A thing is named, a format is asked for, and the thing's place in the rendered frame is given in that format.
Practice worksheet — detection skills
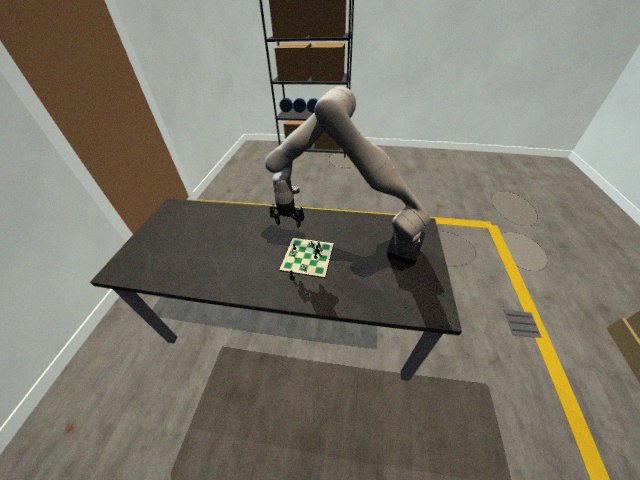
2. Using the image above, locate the green and cream chessboard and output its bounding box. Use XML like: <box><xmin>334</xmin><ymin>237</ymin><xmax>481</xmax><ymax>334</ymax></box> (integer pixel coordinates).
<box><xmin>280</xmin><ymin>238</ymin><xmax>334</xmax><ymax>278</ymax></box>

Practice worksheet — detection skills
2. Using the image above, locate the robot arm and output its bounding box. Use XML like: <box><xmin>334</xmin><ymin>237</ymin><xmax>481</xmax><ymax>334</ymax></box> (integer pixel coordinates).
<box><xmin>265</xmin><ymin>86</ymin><xmax>430</xmax><ymax>253</ymax></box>

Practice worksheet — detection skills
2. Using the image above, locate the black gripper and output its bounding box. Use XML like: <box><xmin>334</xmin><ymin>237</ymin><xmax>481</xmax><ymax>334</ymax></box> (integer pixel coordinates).
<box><xmin>270</xmin><ymin>199</ymin><xmax>304</xmax><ymax>228</ymax></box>

